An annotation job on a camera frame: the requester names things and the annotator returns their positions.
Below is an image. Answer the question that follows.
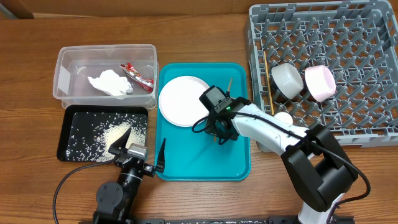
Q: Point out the grey dish rack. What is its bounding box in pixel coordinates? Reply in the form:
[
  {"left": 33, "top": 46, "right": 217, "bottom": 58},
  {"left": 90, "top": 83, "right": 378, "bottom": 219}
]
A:
[{"left": 244, "top": 1, "right": 397, "bottom": 147}]

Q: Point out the white cup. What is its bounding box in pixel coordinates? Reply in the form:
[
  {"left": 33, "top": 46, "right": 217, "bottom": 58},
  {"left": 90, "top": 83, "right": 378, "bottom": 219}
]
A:
[{"left": 274, "top": 111, "right": 293, "bottom": 125}]

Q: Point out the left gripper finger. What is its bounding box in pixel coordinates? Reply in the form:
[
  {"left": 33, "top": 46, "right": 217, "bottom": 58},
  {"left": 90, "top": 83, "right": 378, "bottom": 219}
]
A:
[
  {"left": 108, "top": 128, "right": 131, "bottom": 154},
  {"left": 155, "top": 138, "right": 166, "bottom": 173}
]

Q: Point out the wooden chopstick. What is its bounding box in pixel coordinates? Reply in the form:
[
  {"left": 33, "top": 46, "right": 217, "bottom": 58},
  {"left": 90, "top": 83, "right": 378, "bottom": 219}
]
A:
[
  {"left": 213, "top": 78, "right": 233, "bottom": 142},
  {"left": 263, "top": 50, "right": 275, "bottom": 116}
]

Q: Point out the clear plastic bin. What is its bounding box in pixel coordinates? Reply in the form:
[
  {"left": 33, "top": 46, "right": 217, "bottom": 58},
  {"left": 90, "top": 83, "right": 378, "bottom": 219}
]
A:
[{"left": 52, "top": 44, "right": 159, "bottom": 110}]

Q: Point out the spilled rice pile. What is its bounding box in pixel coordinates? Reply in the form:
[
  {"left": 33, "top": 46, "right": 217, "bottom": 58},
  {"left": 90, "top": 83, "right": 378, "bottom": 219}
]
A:
[{"left": 62, "top": 112, "right": 147, "bottom": 162}]

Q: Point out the teal serving tray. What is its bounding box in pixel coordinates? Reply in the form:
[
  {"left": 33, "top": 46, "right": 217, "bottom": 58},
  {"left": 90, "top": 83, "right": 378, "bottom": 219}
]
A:
[{"left": 155, "top": 63, "right": 251, "bottom": 181}]

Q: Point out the red sauce packet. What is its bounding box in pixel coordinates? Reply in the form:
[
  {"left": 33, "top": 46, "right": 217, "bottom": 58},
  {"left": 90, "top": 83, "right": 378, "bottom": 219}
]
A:
[{"left": 120, "top": 63, "right": 154, "bottom": 93}]

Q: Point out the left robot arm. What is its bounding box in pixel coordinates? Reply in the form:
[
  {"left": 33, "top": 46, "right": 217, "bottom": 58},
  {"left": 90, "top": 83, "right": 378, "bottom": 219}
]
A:
[{"left": 93, "top": 128, "right": 166, "bottom": 223}]

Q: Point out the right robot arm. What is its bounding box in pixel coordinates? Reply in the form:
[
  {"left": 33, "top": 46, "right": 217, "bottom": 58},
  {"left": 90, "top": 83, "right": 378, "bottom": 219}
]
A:
[{"left": 199, "top": 86, "right": 359, "bottom": 223}]

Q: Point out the large white plate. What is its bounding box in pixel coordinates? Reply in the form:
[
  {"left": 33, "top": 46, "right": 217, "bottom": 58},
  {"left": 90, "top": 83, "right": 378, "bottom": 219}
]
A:
[{"left": 159, "top": 76, "right": 209, "bottom": 127}]

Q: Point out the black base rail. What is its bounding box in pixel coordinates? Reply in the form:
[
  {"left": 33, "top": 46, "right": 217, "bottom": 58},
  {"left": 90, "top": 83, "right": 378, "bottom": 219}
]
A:
[{"left": 79, "top": 215, "right": 355, "bottom": 224}]

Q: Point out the pink bowl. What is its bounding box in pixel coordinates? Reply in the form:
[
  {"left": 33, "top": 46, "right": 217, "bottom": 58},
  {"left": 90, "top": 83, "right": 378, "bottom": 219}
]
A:
[{"left": 304, "top": 65, "right": 336, "bottom": 102}]

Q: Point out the grey bowl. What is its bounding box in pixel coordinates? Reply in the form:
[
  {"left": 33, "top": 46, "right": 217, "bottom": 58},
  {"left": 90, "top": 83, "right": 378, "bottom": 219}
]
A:
[{"left": 271, "top": 63, "right": 303, "bottom": 99}]

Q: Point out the white napkin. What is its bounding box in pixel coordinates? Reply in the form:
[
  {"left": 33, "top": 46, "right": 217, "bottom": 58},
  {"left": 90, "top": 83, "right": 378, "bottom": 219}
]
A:
[{"left": 88, "top": 70, "right": 133, "bottom": 96}]

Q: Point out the black rectangular tray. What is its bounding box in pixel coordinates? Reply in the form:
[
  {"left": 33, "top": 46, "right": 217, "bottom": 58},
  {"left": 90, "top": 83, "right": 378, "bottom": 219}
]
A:
[{"left": 57, "top": 105, "right": 148, "bottom": 161}]

